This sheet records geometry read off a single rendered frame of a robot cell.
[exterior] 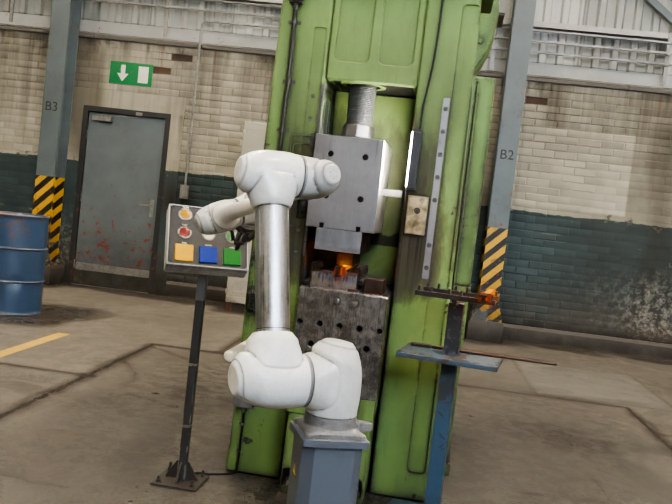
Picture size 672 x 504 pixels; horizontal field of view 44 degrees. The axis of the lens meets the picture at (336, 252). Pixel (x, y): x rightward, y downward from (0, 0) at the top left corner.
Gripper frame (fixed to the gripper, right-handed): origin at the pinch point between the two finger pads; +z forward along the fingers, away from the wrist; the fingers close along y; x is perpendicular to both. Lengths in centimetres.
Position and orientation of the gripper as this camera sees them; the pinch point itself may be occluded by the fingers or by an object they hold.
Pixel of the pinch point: (238, 243)
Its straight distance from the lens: 335.6
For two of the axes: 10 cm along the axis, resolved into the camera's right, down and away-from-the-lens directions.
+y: 9.5, 0.9, 3.0
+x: -0.5, -9.0, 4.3
